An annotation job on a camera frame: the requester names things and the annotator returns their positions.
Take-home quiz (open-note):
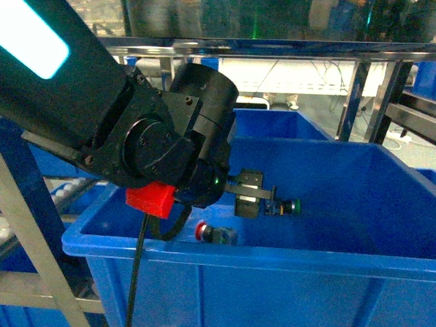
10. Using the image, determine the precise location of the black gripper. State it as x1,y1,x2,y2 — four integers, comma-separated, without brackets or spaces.
175,164,277,218

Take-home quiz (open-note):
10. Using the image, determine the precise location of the green mushroom push button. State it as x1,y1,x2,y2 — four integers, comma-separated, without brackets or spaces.
264,198,301,216

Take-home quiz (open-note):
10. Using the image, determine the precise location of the red mushroom push button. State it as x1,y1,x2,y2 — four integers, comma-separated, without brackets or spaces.
194,221,238,245

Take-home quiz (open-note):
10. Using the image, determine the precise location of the blue bin behind target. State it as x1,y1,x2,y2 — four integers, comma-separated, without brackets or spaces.
234,108,332,141

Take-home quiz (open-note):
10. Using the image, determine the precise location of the red wrist camera mount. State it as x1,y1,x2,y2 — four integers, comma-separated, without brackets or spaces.
125,181,176,219

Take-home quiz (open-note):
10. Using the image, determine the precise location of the black cable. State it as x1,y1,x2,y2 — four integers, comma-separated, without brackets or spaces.
124,200,192,327

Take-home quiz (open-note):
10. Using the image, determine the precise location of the steel shelf upright post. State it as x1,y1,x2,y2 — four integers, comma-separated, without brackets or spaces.
1,157,89,326

